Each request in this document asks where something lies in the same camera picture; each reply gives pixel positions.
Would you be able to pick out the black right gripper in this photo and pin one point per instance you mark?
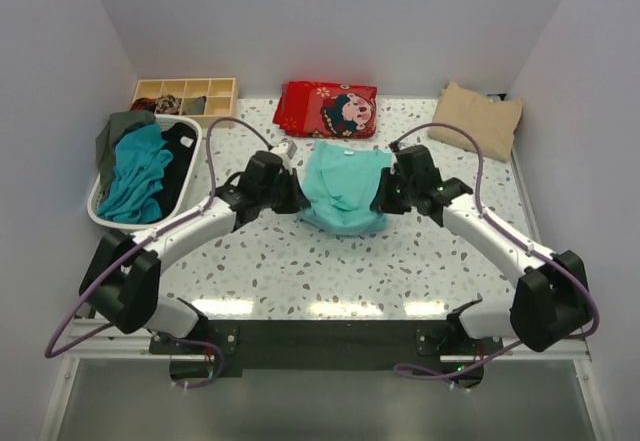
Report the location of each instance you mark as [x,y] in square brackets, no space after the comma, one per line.
[382,202]

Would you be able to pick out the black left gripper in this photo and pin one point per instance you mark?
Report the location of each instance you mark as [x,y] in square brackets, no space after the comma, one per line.
[296,202]

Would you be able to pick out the mint green t shirt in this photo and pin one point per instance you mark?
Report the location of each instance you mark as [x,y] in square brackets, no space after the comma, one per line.
[340,184]

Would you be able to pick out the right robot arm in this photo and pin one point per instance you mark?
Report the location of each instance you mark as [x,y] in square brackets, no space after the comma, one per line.
[551,300]

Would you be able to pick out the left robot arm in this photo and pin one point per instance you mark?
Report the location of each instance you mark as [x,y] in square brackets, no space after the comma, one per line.
[122,281]

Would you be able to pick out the red folded cartoon blanket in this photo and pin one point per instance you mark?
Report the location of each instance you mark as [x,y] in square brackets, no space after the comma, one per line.
[327,110]

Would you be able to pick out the black garment with label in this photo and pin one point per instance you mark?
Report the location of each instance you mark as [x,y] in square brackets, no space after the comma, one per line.
[180,142]

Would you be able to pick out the wooden compartment organizer box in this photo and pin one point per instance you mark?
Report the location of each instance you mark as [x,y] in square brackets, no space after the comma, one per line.
[221,94]

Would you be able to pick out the beige folded t shirt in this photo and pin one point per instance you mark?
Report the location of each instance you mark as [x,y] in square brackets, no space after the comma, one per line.
[492,124]

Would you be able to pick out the grey sock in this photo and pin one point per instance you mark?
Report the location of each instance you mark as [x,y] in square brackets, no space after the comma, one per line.
[194,106]

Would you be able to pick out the pink brown patterned sock roll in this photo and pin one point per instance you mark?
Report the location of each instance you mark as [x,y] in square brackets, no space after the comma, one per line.
[168,104]

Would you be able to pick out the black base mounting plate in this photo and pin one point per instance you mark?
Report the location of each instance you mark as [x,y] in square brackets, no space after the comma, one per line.
[421,348]

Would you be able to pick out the teal t shirt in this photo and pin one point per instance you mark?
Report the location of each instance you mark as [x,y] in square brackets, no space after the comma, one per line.
[139,168]

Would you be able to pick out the red black patterned sock roll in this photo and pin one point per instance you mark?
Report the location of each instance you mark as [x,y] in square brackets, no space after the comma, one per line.
[144,104]

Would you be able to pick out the dark grey t shirt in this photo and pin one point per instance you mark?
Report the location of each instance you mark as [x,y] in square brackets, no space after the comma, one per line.
[118,125]

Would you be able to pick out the white plastic laundry basket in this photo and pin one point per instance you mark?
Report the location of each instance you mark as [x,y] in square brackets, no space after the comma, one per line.
[165,122]

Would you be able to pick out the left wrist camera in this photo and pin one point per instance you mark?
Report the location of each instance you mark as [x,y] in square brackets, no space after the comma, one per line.
[286,151]

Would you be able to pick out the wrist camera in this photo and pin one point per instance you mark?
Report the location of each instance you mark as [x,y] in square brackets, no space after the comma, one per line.
[286,151]
[395,146]

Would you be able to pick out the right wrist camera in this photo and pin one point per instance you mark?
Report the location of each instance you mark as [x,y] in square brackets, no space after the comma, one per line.
[395,146]

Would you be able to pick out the aluminium frame rail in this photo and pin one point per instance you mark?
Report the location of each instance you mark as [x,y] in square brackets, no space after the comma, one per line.
[551,303]

